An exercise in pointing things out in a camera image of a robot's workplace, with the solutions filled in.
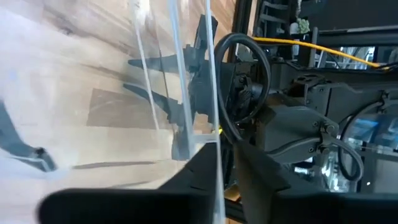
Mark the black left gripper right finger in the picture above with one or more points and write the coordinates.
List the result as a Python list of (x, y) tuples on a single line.
[(311, 208)]

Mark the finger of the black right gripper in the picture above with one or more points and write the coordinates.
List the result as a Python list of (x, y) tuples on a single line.
[(155, 98), (155, 63)]

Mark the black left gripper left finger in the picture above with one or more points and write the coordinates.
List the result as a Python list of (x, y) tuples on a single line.
[(140, 205)]

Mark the clear plastic container lid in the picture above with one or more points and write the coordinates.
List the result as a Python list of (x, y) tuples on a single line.
[(93, 140)]

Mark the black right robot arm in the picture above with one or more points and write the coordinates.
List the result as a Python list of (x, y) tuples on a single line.
[(311, 124)]

